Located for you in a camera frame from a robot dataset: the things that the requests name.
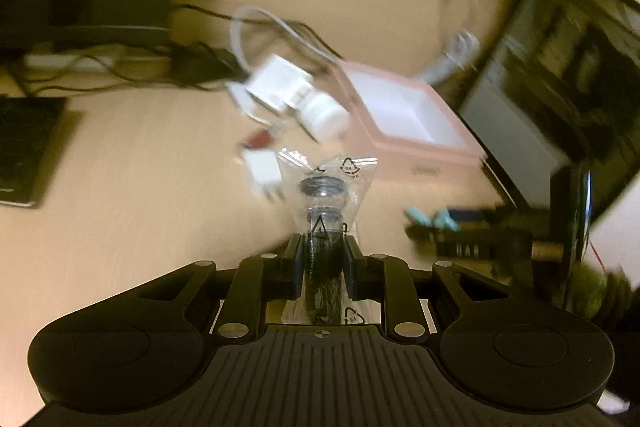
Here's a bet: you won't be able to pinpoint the white round jar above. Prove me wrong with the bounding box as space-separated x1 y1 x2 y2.
296 91 352 144

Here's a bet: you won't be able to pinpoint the black cables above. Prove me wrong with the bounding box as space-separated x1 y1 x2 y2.
10 2 241 100

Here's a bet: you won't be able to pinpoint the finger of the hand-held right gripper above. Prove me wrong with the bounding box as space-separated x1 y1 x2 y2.
404 206 536 261
434 206 551 233

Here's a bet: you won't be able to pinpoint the white power strip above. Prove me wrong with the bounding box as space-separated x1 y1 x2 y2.
22 48 173 72

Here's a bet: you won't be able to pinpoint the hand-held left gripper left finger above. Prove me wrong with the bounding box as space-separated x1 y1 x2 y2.
134 232 306 341

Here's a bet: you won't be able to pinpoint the looped white cable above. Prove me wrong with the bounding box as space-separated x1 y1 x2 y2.
227 6 347 128

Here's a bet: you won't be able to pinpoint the clear plastic bag black parts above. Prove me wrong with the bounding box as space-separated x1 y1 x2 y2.
277 147 380 325

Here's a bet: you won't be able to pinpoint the white power adapter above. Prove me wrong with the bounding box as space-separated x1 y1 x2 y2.
246 53 315 114

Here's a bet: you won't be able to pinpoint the white cable with plug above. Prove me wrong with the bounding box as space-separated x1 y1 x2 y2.
417 0 483 86

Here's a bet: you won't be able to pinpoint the black power brick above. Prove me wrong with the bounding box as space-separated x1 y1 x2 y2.
171 42 240 88

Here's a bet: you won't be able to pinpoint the small red item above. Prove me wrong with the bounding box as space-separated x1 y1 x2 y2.
239 128 275 152

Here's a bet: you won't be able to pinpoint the small white plug adapter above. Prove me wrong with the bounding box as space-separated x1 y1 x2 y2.
239 149 285 202

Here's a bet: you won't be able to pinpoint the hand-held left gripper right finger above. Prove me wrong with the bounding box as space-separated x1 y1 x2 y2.
343 234 512 341

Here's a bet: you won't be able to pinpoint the pink box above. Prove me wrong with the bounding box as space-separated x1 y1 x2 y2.
334 61 490 184

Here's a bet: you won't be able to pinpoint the black notebook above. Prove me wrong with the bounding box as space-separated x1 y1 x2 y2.
0 96 69 208

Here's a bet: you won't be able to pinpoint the computer monitor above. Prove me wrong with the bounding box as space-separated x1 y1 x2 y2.
456 0 640 230

